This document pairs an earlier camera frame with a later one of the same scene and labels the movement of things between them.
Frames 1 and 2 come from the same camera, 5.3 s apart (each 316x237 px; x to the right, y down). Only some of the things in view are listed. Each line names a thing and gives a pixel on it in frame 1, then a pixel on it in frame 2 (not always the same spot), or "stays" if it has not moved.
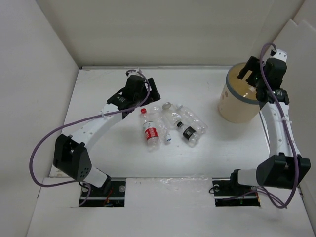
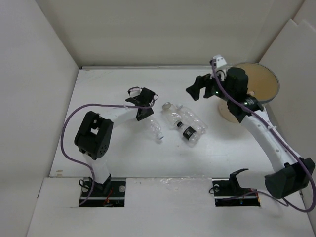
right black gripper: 253,64 -> 200,82
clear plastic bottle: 171,115 stays
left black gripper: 153,96 -> 148,113
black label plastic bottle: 190,134 stays
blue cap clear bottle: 162,123 -> 156,129
